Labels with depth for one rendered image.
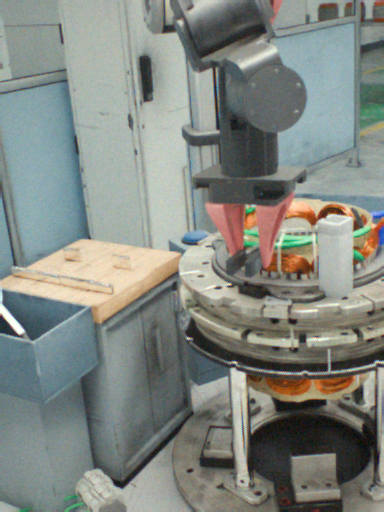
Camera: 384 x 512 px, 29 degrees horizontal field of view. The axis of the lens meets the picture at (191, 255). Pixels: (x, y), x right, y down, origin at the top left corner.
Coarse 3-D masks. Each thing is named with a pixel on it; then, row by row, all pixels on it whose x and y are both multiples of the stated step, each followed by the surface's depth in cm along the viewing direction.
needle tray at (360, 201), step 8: (328, 200) 130; (336, 200) 129; (344, 200) 129; (352, 200) 128; (360, 200) 128; (368, 200) 127; (376, 200) 127; (360, 208) 128; (368, 208) 128; (376, 208) 127
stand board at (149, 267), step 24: (48, 264) 108; (72, 264) 108; (96, 264) 107; (144, 264) 105; (168, 264) 106; (24, 288) 101; (48, 288) 100; (72, 288) 99; (120, 288) 98; (144, 288) 101; (96, 312) 93
